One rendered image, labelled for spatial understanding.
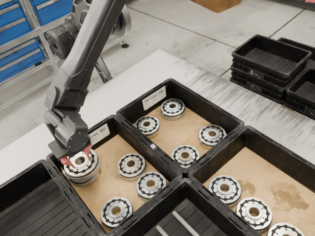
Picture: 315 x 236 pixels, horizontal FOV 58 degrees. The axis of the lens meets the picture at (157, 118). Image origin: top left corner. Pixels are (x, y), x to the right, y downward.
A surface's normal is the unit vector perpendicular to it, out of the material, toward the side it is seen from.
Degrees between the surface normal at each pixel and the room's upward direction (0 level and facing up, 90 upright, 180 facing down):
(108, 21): 99
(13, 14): 90
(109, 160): 0
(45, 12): 90
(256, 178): 0
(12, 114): 0
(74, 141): 91
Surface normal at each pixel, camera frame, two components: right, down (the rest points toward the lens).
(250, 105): -0.12, -0.69
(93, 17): -0.59, 0.01
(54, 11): 0.69, 0.46
